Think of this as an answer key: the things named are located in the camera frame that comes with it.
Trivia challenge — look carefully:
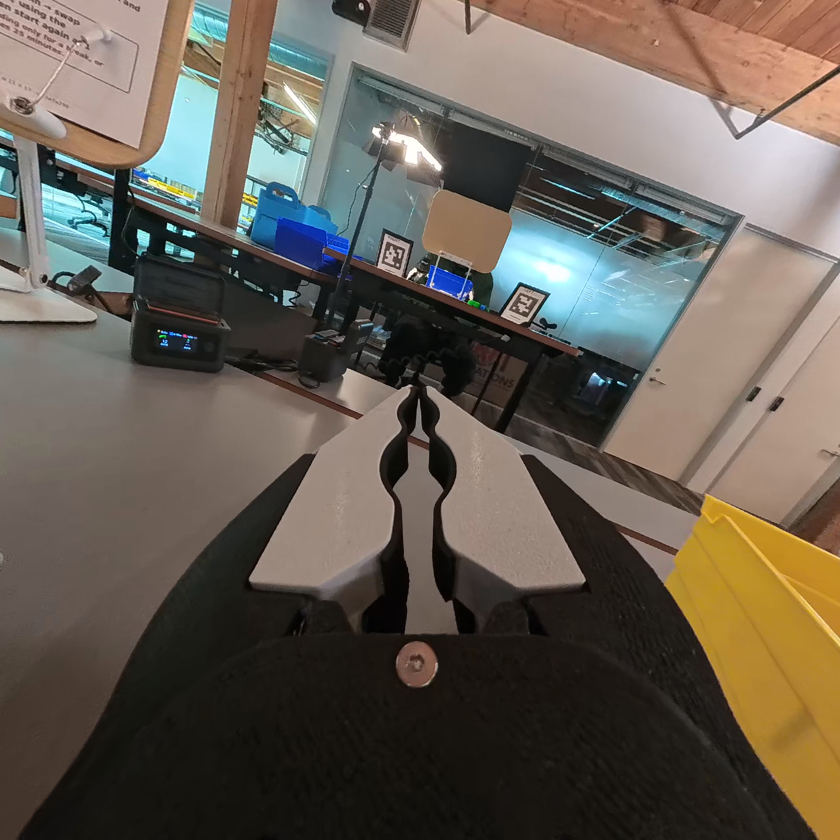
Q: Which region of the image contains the instruction board with white stand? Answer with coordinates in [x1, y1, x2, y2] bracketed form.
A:
[0, 0, 196, 324]

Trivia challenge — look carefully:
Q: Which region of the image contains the black charging case with screen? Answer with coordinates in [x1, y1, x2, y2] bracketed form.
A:
[129, 252, 232, 375]

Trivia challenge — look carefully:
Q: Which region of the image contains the tan rounded board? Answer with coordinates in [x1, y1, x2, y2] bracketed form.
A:
[422, 189, 513, 274]

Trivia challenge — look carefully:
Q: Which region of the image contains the printed cardboard box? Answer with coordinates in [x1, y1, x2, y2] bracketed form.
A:
[467, 343, 534, 403]

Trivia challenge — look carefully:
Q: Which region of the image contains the wooden post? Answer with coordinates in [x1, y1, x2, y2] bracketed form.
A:
[199, 0, 281, 229]

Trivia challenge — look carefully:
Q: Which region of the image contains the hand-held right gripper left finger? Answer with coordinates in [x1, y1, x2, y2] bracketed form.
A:
[248, 386, 421, 632]

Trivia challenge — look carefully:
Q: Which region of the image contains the wall air vent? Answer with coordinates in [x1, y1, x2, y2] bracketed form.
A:
[363, 0, 422, 52]

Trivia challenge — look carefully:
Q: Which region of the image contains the black power adapter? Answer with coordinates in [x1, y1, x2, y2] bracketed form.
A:
[49, 264, 104, 298]

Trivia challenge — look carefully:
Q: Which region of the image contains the framed marker tag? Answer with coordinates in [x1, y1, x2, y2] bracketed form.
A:
[375, 229, 415, 277]
[500, 282, 552, 327]

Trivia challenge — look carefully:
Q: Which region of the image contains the black panel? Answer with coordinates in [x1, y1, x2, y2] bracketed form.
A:
[445, 120, 534, 212]

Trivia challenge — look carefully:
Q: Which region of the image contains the dark desk with brown top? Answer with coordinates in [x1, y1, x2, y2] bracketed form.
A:
[322, 246, 584, 435]

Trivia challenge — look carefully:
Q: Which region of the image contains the studio light on stand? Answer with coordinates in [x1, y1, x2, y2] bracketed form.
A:
[327, 115, 446, 326]

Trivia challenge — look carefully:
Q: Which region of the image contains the blue plastic bin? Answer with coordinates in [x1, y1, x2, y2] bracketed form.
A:
[274, 206, 343, 271]
[427, 264, 475, 303]

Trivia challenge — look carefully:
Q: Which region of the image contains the blue tote with handle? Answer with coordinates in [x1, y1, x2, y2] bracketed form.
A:
[251, 182, 309, 253]

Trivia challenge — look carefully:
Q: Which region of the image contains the yellow plastic bin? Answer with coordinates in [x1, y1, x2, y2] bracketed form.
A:
[665, 494, 840, 840]

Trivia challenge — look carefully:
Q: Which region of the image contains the black cable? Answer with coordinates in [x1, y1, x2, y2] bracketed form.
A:
[225, 353, 306, 388]

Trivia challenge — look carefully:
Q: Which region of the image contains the dark bag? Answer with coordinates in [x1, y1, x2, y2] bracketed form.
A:
[377, 314, 479, 398]

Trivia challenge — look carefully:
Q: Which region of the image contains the white door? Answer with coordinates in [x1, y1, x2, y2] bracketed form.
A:
[705, 282, 840, 529]
[602, 225, 840, 488]

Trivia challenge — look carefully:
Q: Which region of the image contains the long dark desk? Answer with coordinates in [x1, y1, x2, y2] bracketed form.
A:
[108, 167, 342, 309]

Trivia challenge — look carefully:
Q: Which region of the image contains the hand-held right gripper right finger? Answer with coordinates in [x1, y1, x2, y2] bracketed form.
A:
[422, 386, 586, 627]

